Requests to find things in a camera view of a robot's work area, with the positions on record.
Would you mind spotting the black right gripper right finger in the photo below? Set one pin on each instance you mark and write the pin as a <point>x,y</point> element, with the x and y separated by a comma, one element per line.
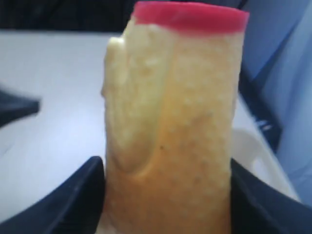
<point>257,208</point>

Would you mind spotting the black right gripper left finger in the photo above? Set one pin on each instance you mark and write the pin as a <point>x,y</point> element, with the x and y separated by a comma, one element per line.
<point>74,207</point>

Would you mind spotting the large yellow rubber chicken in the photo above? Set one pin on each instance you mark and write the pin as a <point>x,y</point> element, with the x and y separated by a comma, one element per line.
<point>170,87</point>

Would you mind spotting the blue-grey backdrop curtain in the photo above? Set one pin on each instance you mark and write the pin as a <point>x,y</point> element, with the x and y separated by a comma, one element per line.
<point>277,61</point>

